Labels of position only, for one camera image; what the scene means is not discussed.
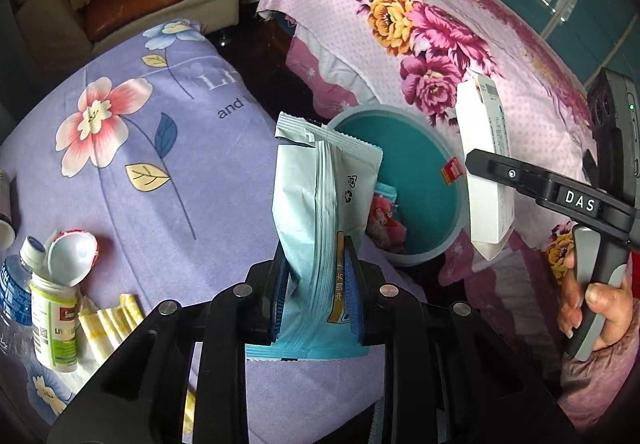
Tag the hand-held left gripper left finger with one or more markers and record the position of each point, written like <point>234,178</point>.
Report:
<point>280,294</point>

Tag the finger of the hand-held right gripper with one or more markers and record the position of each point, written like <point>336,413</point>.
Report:
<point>510,173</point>

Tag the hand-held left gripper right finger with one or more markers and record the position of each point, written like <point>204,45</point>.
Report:
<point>354,304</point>

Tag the white medicine box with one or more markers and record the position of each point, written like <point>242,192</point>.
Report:
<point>482,224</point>

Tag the light blue snack packet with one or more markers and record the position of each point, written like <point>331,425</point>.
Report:
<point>310,224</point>

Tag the pink wafer wrapper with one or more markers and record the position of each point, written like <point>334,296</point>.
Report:
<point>385,224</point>

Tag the teal plastic basin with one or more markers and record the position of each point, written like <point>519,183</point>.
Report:
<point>420,163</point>

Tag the clear plastic water bottle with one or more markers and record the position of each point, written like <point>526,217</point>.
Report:
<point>15,304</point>

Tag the white barcode yogurt cup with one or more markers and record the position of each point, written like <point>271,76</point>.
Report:
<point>5,204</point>

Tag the person's right hand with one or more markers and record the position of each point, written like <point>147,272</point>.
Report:
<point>607,314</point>

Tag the yellow striped white packet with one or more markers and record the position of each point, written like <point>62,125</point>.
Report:
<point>107,329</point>

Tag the crushed white plastic cup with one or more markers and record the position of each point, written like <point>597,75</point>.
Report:
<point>72,256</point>

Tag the white green supplement bottle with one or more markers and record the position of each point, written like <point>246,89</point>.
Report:
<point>55,324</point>

